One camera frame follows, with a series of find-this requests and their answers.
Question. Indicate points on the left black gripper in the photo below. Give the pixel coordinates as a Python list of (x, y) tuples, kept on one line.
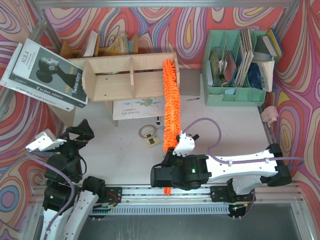
[(75, 139)]

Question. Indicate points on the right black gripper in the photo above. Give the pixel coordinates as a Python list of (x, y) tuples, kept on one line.
[(169, 155)]

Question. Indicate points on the orange microfiber duster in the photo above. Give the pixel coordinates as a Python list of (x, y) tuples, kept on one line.
[(172, 108)]

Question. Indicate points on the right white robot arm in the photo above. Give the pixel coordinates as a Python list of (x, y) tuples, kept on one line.
[(244, 172)]

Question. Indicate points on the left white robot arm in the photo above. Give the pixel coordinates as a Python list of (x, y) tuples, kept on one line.
[(68, 197)]

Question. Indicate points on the light wooden bookshelf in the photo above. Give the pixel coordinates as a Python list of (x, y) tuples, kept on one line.
[(125, 77)]

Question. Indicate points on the black clip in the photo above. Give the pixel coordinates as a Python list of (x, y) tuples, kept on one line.
[(194, 137)]

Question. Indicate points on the spiral sketchbook with frog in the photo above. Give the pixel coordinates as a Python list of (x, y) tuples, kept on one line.
[(138, 108)]

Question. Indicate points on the small beige box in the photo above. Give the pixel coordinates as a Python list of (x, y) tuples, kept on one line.
[(152, 141)]

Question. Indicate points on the black marker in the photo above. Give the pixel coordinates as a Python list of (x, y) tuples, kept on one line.
[(158, 120)]

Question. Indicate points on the small pencil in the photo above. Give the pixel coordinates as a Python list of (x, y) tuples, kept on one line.
[(193, 99)]

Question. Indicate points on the white book in rack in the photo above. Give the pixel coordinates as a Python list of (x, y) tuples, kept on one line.
[(89, 47)]

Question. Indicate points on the large Twins story magazine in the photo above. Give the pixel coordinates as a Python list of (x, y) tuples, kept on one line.
[(41, 69)]

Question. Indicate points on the yellow book in rack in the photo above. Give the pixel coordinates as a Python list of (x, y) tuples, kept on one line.
[(119, 47)]

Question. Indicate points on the white book under magazine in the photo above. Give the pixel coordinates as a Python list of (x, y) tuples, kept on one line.
[(26, 90)]

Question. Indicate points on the grey notebook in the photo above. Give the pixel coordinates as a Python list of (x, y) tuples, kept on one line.
[(189, 82)]

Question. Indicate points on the pink pig figurine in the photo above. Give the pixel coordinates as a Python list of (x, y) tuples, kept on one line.
[(269, 115)]

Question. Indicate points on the mint green desk organizer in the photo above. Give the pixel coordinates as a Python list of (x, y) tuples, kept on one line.
[(231, 95)]

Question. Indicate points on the red brown booklet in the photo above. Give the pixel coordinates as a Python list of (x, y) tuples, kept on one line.
[(230, 67)]

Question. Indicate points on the blue patterned book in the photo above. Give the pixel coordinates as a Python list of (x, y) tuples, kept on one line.
[(254, 76)]

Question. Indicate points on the white open book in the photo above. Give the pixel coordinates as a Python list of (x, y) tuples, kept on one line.
[(266, 69)]

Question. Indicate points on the grey book on organizer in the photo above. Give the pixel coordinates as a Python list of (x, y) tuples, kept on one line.
[(264, 47)]

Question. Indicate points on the blue yellow book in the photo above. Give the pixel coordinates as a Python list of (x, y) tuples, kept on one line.
[(276, 43)]

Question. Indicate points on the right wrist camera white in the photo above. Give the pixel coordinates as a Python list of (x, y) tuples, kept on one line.
[(185, 145)]

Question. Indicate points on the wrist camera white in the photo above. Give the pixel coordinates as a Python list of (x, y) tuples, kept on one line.
[(185, 145), (45, 141)]

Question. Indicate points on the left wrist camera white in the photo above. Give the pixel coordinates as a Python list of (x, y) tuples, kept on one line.
[(45, 141)]

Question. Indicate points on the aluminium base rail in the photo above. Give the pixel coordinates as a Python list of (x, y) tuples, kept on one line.
[(144, 200)]

